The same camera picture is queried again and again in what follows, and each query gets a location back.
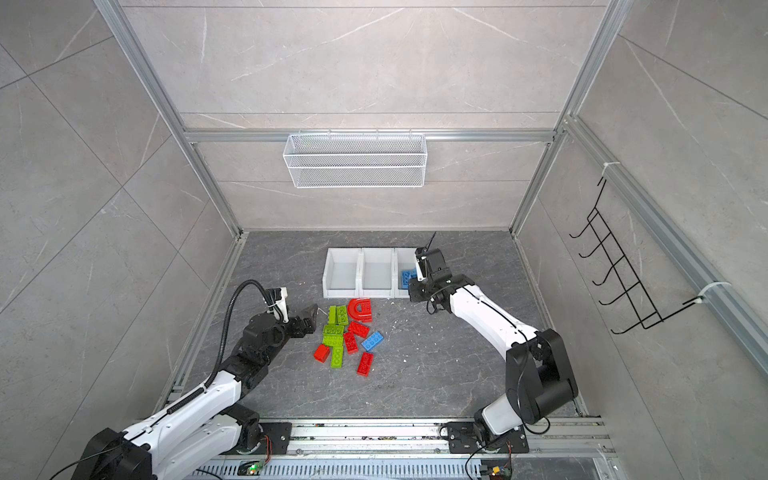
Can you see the white wire mesh basket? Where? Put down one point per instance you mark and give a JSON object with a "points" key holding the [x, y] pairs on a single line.
{"points": [[356, 160]]}

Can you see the green brick bottom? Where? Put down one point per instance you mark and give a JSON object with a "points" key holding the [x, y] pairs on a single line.
{"points": [[337, 356]]}

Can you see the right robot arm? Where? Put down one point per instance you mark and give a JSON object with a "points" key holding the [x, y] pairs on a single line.
{"points": [[539, 377]]}

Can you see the red brick centre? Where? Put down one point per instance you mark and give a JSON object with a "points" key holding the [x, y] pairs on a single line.
{"points": [[350, 343]]}

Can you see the green brick top right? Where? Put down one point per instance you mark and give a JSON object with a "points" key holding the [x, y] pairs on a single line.
{"points": [[341, 315]]}

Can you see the aluminium front rail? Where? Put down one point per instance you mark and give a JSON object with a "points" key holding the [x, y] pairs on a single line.
{"points": [[410, 448]]}

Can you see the white bin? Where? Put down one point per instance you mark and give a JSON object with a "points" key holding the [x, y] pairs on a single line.
{"points": [[340, 277], [404, 259], [378, 272]]}

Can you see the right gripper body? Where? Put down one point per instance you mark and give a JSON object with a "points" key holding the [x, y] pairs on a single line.
{"points": [[421, 290]]}

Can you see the middle white bin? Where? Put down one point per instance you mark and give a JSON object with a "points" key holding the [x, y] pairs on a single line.
{"points": [[378, 272]]}

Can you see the black wire hook rack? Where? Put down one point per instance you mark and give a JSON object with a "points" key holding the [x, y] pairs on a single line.
{"points": [[620, 268]]}

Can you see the blue brick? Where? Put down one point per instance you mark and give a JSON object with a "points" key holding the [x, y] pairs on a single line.
{"points": [[373, 340], [406, 276]]}

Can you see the red brick under arch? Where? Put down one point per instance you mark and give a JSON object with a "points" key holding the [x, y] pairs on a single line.
{"points": [[358, 329]]}

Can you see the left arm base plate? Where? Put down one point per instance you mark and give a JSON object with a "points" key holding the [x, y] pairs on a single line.
{"points": [[261, 438]]}

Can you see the green brick middle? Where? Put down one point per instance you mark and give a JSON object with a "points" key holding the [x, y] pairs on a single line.
{"points": [[333, 330]]}

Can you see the right white bin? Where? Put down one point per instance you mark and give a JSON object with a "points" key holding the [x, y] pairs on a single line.
{"points": [[404, 259]]}

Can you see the small red square brick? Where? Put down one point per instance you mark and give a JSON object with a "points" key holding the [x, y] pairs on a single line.
{"points": [[322, 353]]}

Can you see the green brick top left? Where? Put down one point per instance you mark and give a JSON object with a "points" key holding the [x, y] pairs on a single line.
{"points": [[332, 314]]}

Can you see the green studded brick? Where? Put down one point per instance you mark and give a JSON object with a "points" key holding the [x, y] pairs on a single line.
{"points": [[333, 340]]}

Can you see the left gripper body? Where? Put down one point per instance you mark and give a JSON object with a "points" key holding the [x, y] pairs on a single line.
{"points": [[294, 330]]}

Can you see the red brick bottom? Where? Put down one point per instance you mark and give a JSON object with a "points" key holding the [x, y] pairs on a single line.
{"points": [[365, 364]]}

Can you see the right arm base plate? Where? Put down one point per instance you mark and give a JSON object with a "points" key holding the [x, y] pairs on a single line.
{"points": [[466, 437]]}

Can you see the red curved arch piece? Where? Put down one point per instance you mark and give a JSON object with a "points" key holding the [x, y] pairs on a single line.
{"points": [[360, 310]]}

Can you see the left white bin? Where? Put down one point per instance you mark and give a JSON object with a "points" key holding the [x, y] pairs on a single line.
{"points": [[340, 277]]}

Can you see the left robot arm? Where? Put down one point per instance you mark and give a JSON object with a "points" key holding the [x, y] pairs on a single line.
{"points": [[210, 419]]}

